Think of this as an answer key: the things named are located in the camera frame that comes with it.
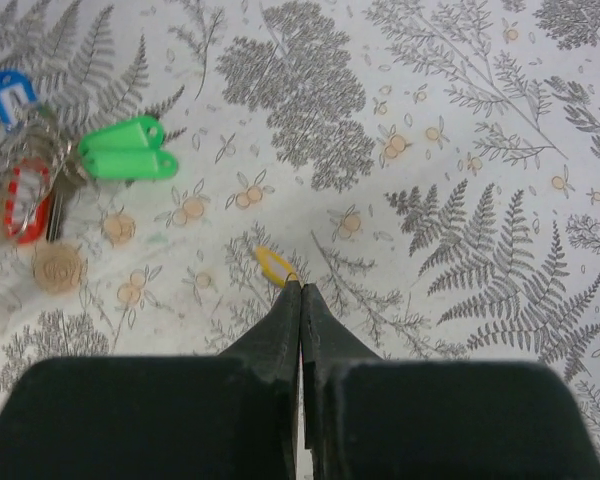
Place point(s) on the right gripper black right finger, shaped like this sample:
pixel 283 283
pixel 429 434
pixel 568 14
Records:
pixel 371 418

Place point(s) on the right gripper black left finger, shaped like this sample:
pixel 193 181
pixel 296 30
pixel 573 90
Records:
pixel 228 416

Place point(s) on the yellow key tag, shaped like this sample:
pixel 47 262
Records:
pixel 275 268

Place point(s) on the red key tag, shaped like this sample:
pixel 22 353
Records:
pixel 27 202

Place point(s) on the green key tag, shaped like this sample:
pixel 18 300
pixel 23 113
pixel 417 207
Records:
pixel 134 164
pixel 136 133

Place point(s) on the patterned bracelet keyring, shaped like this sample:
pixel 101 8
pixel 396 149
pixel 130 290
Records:
pixel 10 165

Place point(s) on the blue key tag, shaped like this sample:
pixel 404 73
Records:
pixel 16 92

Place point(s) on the silver key on keyring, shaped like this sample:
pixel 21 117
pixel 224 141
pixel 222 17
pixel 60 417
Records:
pixel 64 189

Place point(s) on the floral table mat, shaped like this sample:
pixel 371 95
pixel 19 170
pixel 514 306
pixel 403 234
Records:
pixel 433 166

